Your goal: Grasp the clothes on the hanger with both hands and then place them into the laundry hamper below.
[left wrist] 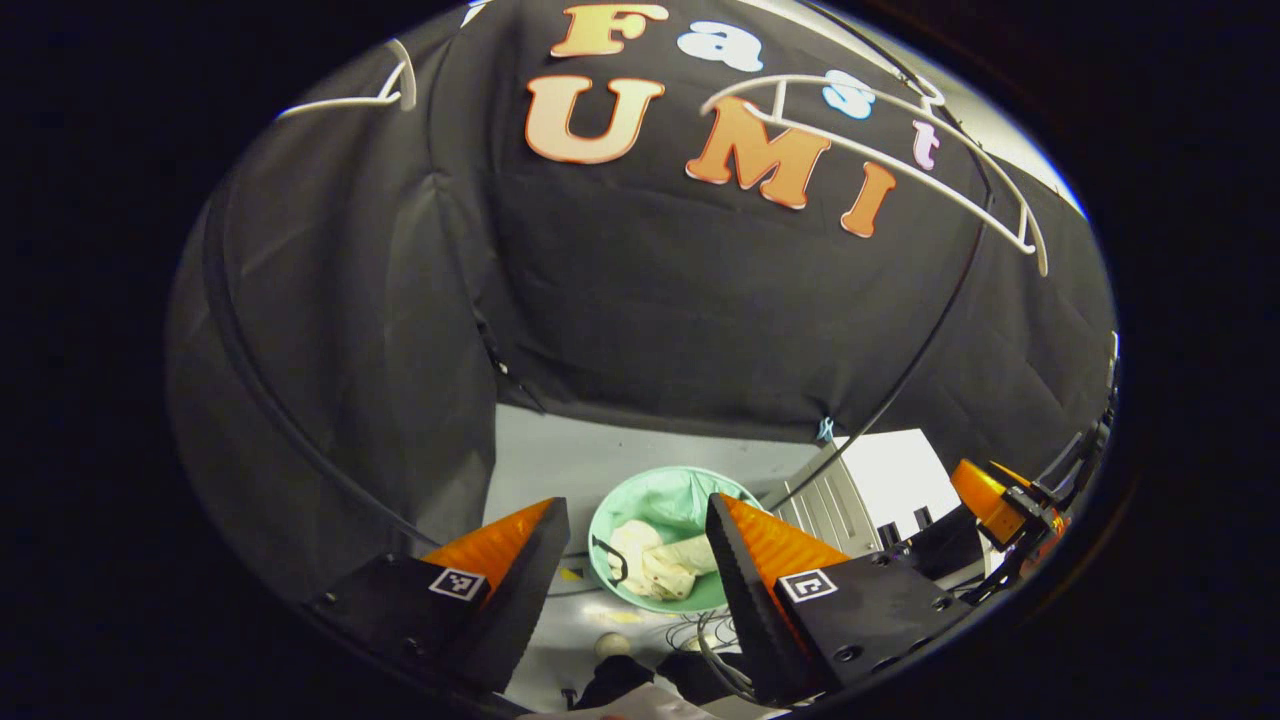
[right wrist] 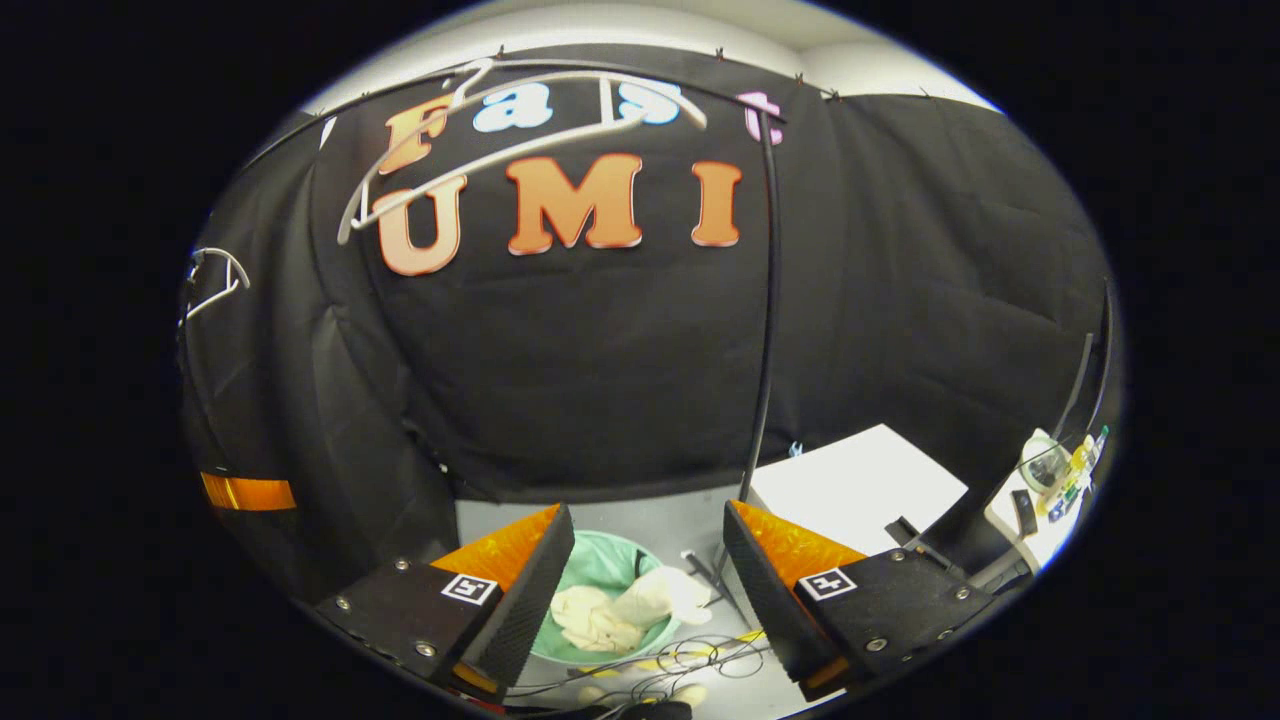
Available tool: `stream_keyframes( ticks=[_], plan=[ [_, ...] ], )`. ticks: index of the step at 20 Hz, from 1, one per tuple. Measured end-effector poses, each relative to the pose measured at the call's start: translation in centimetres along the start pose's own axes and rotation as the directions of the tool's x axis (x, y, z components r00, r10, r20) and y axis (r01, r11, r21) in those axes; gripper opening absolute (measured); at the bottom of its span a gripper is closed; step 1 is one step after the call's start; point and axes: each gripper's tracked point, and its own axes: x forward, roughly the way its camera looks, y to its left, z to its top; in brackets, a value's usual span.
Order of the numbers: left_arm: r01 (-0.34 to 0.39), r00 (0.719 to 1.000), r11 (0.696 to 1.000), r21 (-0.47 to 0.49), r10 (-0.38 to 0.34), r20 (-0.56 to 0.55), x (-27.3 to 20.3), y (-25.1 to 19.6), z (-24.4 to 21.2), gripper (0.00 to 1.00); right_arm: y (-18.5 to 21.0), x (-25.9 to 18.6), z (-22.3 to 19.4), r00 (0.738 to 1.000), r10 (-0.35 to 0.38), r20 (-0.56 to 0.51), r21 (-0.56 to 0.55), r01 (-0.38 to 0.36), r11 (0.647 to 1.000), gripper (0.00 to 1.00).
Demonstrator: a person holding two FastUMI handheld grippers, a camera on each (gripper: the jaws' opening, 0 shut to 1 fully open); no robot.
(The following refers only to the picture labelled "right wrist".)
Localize thin black cable tangle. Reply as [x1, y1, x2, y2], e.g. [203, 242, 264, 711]
[510, 630, 776, 716]

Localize clear plastic jar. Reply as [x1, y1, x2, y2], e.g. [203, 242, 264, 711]
[1020, 430, 1071, 496]

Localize white side table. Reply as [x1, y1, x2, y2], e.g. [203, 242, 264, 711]
[985, 425, 1111, 573]

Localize white plastic hanger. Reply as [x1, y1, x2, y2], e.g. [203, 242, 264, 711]
[337, 60, 708, 246]
[180, 247, 251, 326]

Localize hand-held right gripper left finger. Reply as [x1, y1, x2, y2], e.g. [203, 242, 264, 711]
[315, 503, 576, 701]

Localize black clothes rail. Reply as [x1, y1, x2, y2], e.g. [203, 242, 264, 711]
[240, 55, 791, 621]

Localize cream button shirt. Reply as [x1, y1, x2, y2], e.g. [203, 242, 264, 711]
[550, 566, 713, 656]

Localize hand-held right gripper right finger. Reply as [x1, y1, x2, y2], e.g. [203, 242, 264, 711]
[722, 500, 996, 701]

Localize black backdrop cloth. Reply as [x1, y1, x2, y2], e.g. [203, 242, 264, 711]
[180, 45, 1116, 601]

